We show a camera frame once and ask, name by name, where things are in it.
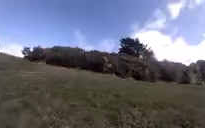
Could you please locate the tall dark tree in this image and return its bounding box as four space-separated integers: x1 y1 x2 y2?
118 36 155 60

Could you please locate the row of dark bushes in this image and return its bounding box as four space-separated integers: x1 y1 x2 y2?
21 45 205 85

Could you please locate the green grass field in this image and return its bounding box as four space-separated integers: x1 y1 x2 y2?
0 52 205 128

